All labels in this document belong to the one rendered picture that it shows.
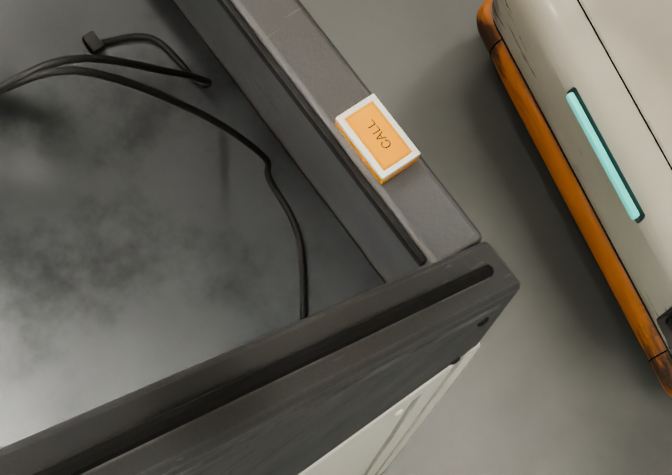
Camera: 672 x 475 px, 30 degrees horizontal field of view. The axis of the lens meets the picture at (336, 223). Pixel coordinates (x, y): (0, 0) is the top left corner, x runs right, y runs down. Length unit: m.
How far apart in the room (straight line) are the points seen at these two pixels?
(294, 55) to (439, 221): 0.14
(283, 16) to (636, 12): 0.89
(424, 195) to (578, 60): 0.85
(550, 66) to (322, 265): 0.81
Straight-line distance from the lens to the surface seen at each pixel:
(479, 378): 1.75
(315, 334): 0.62
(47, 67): 0.74
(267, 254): 0.89
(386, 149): 0.78
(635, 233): 1.61
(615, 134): 1.60
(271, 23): 0.83
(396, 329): 0.66
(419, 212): 0.78
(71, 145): 0.93
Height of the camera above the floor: 1.69
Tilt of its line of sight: 71 degrees down
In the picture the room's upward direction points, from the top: 11 degrees clockwise
